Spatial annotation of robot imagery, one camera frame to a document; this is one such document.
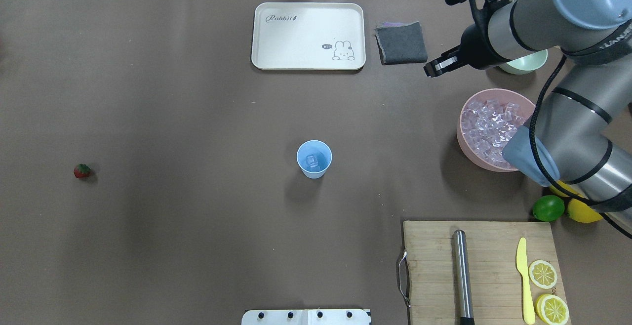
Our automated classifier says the clear ice cube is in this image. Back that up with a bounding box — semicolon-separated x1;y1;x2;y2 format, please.
305;154;319;169

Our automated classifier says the wooden cutting board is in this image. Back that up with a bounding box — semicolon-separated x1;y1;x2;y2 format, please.
401;221;561;325

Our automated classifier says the light blue plastic cup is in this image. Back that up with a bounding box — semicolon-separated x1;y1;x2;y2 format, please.
296;140;333;179

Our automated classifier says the pink bowl of ice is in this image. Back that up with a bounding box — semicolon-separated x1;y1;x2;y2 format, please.
456;88;535;172

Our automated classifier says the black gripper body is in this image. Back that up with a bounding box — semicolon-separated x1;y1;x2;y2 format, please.
445;0;512;70

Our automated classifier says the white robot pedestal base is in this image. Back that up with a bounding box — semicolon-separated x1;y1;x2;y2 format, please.
241;308;372;325

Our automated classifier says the whole yellow lemon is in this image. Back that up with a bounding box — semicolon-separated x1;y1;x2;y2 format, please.
566;199;603;223

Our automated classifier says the mint green bowl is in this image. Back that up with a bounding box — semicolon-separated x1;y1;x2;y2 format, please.
498;50;548;75

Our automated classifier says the steel muddler black tip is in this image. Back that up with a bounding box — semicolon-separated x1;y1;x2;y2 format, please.
452;230;475;325

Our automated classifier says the red strawberry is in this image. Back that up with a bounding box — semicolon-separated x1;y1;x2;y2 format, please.
73;163;92;179

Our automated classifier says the green lime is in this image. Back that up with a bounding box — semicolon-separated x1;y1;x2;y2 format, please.
531;195;566;222

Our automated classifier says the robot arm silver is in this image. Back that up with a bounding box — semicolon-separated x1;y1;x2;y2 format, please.
424;0;632;237

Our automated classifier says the yellow plastic knife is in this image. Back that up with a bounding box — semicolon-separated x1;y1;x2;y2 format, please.
515;237;536;325

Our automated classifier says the folded grey cloth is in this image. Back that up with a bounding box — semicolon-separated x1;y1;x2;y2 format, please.
374;21;428;65

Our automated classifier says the cream rabbit tray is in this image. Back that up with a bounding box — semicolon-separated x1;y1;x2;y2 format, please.
251;2;366;71

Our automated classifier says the lemon half slice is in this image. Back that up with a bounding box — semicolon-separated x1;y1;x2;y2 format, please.
528;260;559;289

